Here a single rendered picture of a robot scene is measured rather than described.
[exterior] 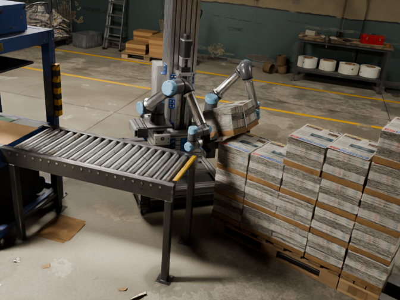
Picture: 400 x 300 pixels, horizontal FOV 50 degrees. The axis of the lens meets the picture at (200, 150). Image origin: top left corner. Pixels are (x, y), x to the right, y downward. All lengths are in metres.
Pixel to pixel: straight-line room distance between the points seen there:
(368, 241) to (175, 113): 1.92
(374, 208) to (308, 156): 0.55
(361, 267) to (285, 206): 0.67
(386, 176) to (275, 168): 0.78
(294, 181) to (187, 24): 1.60
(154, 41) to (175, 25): 5.70
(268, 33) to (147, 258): 7.19
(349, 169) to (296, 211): 0.54
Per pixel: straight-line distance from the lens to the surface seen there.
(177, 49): 3.79
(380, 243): 3.17
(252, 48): 9.94
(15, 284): 3.36
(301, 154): 3.11
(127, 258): 3.46
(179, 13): 3.74
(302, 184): 3.20
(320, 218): 3.25
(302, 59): 9.25
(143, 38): 9.96
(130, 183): 2.91
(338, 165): 3.03
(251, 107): 3.63
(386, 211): 3.06
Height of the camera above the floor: 2.17
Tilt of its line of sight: 24 degrees down
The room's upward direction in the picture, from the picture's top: 5 degrees clockwise
